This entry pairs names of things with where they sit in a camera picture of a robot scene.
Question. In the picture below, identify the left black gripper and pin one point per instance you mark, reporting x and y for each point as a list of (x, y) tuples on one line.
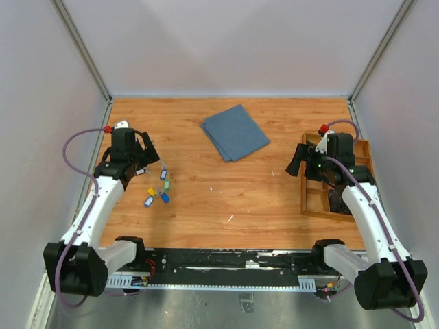
[(150, 151)]

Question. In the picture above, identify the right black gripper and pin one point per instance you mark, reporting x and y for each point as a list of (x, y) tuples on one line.
[(293, 168)]

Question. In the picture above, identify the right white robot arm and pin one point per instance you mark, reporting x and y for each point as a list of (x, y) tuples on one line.
[(389, 278)]

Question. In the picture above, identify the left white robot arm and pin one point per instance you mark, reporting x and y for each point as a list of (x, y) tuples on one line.
[(75, 265)]

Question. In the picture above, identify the light blue key tag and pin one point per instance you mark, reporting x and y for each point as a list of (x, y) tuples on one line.
[(163, 174)]

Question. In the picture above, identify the wooden compartment tray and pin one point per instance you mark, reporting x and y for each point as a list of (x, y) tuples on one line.
[(314, 201)]

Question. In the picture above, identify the green key tag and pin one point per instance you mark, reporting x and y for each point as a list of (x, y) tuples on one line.
[(166, 185)]

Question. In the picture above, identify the dark blue key tag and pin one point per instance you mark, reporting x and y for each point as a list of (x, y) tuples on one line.
[(165, 197)]

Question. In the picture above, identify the dark rolled tie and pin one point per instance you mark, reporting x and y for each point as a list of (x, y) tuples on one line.
[(336, 203)]

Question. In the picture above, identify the folded blue cloth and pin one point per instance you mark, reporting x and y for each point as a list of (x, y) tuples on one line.
[(234, 133)]

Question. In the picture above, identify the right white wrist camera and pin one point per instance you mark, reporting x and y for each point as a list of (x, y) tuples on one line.
[(321, 147)]

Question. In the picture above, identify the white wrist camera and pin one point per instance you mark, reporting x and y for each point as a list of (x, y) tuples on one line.
[(124, 124), (321, 147)]

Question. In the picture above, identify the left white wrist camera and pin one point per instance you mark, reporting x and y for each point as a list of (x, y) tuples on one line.
[(124, 124)]

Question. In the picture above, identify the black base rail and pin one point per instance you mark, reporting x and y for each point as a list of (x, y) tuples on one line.
[(246, 270)]

